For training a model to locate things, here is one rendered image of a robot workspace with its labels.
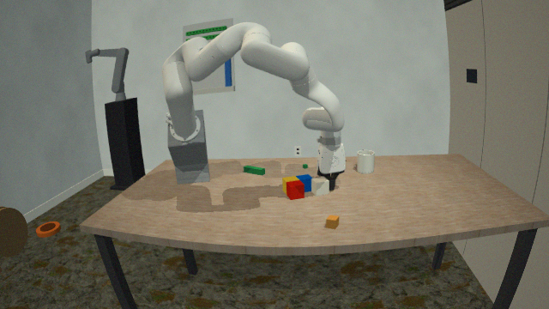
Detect orange cube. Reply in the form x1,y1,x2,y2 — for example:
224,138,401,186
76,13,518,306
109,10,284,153
326,215,339,229

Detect beige mug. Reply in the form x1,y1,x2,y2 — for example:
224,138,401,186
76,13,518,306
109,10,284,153
357,150,375,174

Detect red cube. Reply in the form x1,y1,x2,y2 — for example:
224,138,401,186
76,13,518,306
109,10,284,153
287,180,305,200

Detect yellow cube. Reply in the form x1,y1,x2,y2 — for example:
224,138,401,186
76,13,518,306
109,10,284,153
282,176,299,194

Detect blue cube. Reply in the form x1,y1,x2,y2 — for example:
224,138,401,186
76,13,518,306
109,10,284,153
296,174,313,192

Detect green rectangular bar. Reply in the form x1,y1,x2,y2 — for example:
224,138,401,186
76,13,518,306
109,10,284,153
244,166,265,175

